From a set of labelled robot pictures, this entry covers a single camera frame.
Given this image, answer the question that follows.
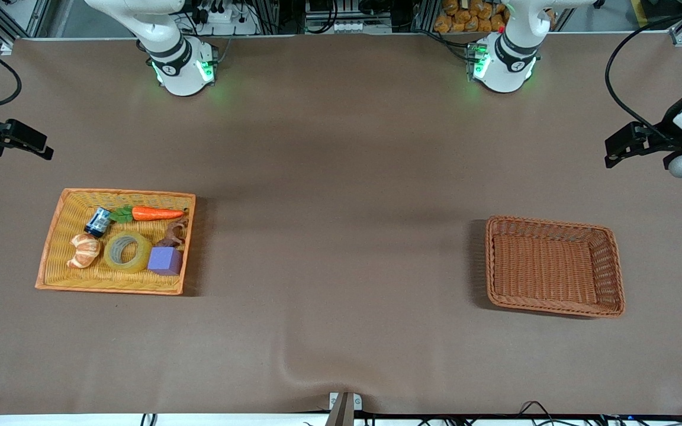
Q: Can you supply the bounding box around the white metal bracket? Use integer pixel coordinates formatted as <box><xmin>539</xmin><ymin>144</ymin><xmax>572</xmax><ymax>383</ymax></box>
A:
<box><xmin>329</xmin><ymin>392</ymin><xmax>363</xmax><ymax>412</ymax></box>

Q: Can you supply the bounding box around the pile of bread rolls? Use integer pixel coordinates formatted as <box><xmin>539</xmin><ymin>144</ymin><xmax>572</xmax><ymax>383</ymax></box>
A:
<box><xmin>434</xmin><ymin>0</ymin><xmax>510</xmax><ymax>34</ymax></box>

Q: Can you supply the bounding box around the brown camera post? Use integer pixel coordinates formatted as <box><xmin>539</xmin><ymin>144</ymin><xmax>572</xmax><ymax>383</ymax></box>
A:
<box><xmin>324</xmin><ymin>393</ymin><xmax>355</xmax><ymax>426</ymax></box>

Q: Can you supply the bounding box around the toy croissant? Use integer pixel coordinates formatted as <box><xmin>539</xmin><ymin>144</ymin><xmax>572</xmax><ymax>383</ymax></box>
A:
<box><xmin>67</xmin><ymin>234</ymin><xmax>102</xmax><ymax>269</ymax></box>

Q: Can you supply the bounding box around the brown wicker basket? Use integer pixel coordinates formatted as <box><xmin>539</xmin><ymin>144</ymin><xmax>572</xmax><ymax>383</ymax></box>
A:
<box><xmin>485</xmin><ymin>215</ymin><xmax>626</xmax><ymax>319</ymax></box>

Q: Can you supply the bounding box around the slim white power strip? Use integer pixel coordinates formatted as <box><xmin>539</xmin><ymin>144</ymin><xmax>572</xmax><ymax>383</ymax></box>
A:
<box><xmin>332</xmin><ymin>21</ymin><xmax>392</xmax><ymax>34</ymax></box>

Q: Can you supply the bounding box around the purple cube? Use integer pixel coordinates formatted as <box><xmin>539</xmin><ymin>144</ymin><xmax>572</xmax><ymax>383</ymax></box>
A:
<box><xmin>147</xmin><ymin>246</ymin><xmax>184</xmax><ymax>277</ymax></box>

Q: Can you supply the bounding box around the white power strip with plugs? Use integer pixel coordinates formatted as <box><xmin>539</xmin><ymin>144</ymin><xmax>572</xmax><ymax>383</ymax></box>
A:
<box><xmin>196</xmin><ymin>5</ymin><xmax>259</xmax><ymax>35</ymax></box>

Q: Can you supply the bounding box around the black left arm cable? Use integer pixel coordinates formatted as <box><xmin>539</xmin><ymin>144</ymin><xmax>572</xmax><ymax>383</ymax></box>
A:
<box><xmin>606</xmin><ymin>5</ymin><xmax>682</xmax><ymax>143</ymax></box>

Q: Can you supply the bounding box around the orange toy carrot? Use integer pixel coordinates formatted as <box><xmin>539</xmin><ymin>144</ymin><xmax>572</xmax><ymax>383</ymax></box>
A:
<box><xmin>108</xmin><ymin>205</ymin><xmax>186</xmax><ymax>224</ymax></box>

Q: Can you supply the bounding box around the small blue can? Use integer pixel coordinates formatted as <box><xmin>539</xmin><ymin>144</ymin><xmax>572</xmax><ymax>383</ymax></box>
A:
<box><xmin>84</xmin><ymin>207</ymin><xmax>112</xmax><ymax>238</ymax></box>

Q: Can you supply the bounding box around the brown toy pretzel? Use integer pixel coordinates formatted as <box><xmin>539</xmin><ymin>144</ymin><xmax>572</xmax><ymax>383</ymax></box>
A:
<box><xmin>156</xmin><ymin>218</ymin><xmax>190</xmax><ymax>248</ymax></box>

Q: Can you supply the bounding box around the yellow woven tray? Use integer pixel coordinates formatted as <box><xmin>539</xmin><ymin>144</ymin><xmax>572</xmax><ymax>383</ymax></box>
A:
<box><xmin>35</xmin><ymin>188</ymin><xmax>197</xmax><ymax>295</ymax></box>

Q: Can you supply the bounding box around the yellow clear tape roll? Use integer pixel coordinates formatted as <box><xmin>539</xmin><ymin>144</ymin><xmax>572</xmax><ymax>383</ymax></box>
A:
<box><xmin>103</xmin><ymin>231</ymin><xmax>153</xmax><ymax>274</ymax></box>

